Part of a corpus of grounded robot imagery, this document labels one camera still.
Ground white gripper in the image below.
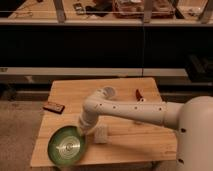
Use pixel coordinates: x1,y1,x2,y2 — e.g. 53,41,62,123
78,116,98,136

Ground green ceramic bowl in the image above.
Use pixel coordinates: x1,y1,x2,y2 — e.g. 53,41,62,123
47,126,87,167

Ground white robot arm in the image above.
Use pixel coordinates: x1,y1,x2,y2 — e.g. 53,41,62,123
78,87,213,171

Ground white sponge block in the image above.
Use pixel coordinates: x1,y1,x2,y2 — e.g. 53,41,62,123
94,125,108,144

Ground brown snack bar package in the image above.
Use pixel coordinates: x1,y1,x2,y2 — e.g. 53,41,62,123
43,102,65,114

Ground wooden table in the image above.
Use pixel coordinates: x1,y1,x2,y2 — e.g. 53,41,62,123
31,78,176,167

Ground white rooster figurine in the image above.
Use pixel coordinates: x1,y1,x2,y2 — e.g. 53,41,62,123
134,88,147,125

